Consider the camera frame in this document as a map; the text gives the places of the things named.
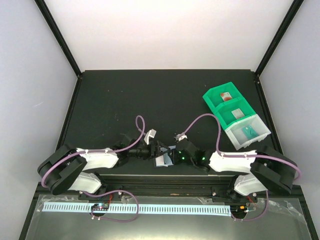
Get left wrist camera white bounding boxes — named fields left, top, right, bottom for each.
left=143, top=129, right=157, bottom=145

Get red white card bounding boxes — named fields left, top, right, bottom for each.
left=220, top=91, right=233, bottom=102

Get purple cable loop front left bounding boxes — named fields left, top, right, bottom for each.
left=82, top=188, right=142, bottom=223

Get green bin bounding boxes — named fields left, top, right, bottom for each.
left=215, top=97, right=256, bottom=130
left=202, top=82, right=243, bottom=113

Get left controller board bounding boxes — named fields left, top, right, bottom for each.
left=91, top=203, right=109, bottom=211

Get teal card in bin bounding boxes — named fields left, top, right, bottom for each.
left=241, top=125, right=259, bottom=140

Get frame post black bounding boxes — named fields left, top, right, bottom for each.
left=34, top=0, right=82, bottom=78
left=255, top=0, right=304, bottom=77

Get white slotted cable duct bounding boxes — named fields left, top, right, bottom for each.
left=41, top=202, right=231, bottom=217

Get right controller board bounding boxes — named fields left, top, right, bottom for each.
left=230, top=205, right=257, bottom=213

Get purple cable loop front right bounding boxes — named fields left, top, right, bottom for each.
left=230, top=191, right=272, bottom=223

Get grey card in bin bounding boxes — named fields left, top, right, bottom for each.
left=231, top=108, right=245, bottom=120

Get left frame post black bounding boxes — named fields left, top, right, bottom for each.
left=34, top=0, right=82, bottom=78

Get white translucent bin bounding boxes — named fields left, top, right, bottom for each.
left=225, top=114, right=271, bottom=150

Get purple cable loop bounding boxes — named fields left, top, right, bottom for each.
left=82, top=188, right=142, bottom=223
left=230, top=191, right=272, bottom=223

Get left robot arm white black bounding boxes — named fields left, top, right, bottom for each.
left=37, top=133, right=174, bottom=200

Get teal credit card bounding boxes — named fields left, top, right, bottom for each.
left=163, top=155, right=170, bottom=167

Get black card holder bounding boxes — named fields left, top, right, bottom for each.
left=154, top=153, right=174, bottom=167

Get right frame post black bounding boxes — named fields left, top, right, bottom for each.
left=255, top=0, right=304, bottom=77

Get controller board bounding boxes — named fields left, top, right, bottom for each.
left=91, top=203, right=109, bottom=211
left=230, top=205, right=257, bottom=213

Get black aluminium rail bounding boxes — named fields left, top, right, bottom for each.
left=37, top=174, right=303, bottom=198

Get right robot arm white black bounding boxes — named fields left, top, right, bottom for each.
left=168, top=139, right=301, bottom=203

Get green bin far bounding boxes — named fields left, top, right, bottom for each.
left=202, top=82, right=243, bottom=113

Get green bin middle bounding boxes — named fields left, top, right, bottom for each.
left=215, top=97, right=256, bottom=130

